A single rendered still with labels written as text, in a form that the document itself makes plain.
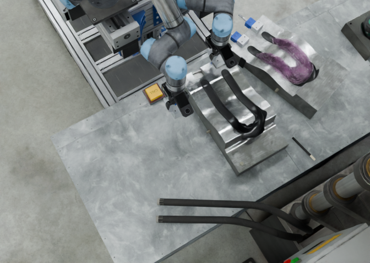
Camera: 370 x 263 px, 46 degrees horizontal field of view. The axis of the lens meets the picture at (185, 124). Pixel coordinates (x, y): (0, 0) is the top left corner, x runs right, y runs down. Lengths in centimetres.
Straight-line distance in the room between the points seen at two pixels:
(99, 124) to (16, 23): 151
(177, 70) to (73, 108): 151
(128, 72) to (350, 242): 186
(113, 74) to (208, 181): 113
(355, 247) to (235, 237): 148
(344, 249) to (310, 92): 93
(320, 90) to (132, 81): 120
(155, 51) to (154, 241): 78
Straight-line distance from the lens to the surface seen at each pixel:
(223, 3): 170
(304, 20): 235
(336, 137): 211
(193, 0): 170
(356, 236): 130
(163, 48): 159
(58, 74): 307
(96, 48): 287
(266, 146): 194
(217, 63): 196
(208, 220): 182
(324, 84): 207
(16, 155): 292
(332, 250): 127
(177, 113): 183
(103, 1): 197
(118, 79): 275
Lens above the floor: 266
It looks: 69 degrees down
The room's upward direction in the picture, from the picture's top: 7 degrees clockwise
